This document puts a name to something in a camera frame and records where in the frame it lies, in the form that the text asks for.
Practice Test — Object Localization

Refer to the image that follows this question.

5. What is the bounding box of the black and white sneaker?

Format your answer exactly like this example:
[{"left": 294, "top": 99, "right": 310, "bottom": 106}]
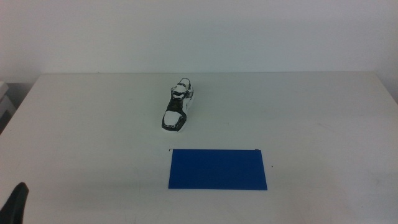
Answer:
[{"left": 160, "top": 77, "right": 195, "bottom": 133}]

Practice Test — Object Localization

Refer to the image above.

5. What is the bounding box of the blue rectangular mat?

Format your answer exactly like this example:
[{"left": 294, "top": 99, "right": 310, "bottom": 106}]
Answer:
[{"left": 168, "top": 148, "right": 268, "bottom": 191}]

